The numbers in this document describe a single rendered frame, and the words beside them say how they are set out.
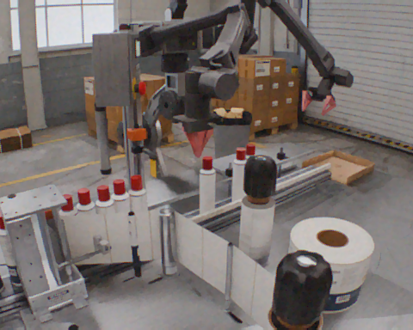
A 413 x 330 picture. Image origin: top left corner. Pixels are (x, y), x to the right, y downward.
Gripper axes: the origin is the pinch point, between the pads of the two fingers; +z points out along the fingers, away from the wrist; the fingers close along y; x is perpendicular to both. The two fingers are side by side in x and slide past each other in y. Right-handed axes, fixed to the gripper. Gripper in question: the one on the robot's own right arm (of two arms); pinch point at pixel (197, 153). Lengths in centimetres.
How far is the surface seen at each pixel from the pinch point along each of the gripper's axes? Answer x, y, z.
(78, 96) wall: 558, 141, 77
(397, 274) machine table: -40, 44, 35
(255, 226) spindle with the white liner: -12.5, 8.6, 17.2
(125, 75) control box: 17.5, -9.7, -17.9
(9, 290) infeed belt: 14, -49, 31
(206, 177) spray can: 16.0, 15.5, 15.6
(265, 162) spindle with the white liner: -12.3, 10.5, 0.8
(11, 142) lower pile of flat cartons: 444, -2, 107
